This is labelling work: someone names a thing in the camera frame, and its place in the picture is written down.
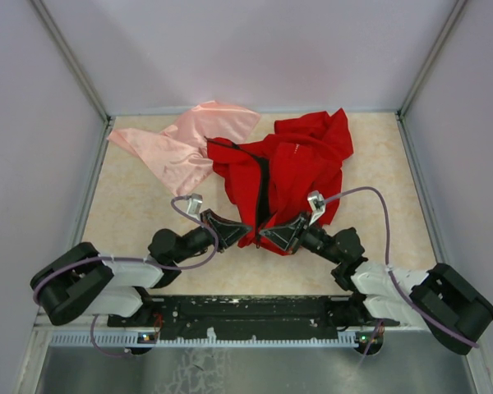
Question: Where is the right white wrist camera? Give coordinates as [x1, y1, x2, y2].
[307, 190, 326, 225]

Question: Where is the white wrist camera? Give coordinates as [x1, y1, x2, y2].
[186, 193, 203, 221]
[307, 190, 326, 225]

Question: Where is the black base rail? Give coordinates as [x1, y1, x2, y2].
[108, 295, 376, 341]

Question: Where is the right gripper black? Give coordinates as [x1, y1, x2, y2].
[260, 209, 343, 264]

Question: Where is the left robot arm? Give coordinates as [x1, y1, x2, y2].
[30, 209, 252, 326]

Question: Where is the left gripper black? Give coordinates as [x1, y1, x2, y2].
[173, 208, 254, 263]

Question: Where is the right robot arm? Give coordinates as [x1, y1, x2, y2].
[259, 214, 493, 355]

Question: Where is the aluminium frame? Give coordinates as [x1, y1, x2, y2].
[28, 1, 493, 393]

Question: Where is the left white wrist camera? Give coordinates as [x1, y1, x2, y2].
[186, 193, 203, 221]

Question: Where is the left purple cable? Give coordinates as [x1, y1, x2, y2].
[32, 195, 221, 359]

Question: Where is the red zip jacket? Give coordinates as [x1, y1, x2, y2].
[207, 109, 354, 254]

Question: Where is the pink satin cloth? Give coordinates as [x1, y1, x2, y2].
[108, 101, 260, 196]

